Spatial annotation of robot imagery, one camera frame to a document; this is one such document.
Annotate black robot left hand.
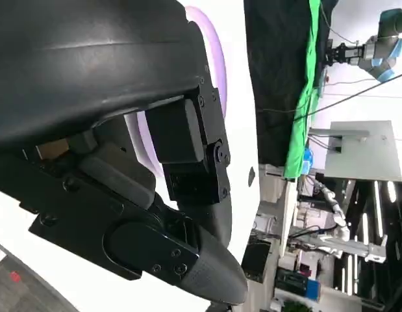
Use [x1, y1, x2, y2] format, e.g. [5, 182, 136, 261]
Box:
[0, 0, 249, 307]

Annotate lilac plate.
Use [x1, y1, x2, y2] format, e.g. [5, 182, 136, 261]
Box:
[134, 6, 229, 179]

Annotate black cloth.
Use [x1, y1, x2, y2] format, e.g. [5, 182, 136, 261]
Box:
[243, 0, 334, 167]

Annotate green cloth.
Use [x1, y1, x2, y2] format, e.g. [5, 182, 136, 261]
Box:
[283, 0, 322, 182]

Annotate blue container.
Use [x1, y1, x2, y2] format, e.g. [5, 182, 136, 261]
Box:
[301, 148, 316, 177]

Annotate white desk panel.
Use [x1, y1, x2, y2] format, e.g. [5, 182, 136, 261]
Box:
[278, 180, 299, 258]

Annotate black monitor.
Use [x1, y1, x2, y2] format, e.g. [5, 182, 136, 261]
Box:
[240, 240, 273, 283]

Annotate grey cabinet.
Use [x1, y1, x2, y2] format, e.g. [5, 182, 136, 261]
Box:
[307, 120, 402, 183]

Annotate blue box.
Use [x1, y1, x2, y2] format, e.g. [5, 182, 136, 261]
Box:
[305, 278, 321, 298]

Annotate black cable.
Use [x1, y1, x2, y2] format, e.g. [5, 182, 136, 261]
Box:
[255, 70, 402, 124]

